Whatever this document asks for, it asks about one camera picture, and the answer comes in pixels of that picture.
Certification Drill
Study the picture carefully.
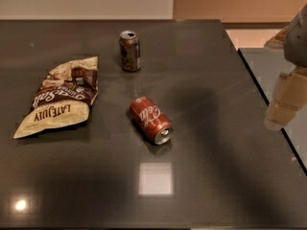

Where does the brown upright soda can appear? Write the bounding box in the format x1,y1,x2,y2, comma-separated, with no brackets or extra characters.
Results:
119,30,140,72

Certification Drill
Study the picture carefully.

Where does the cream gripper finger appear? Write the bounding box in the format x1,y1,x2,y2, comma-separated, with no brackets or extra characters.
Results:
264,66,307,130

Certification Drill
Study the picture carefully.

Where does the brown chip bag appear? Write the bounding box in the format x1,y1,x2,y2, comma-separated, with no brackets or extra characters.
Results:
13,57,99,139

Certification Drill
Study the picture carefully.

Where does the grey side table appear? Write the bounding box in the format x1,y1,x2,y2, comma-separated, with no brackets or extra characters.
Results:
238,48,307,171

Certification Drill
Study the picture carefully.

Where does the red coke can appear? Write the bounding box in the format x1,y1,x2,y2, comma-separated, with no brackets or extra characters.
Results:
130,96,173,145

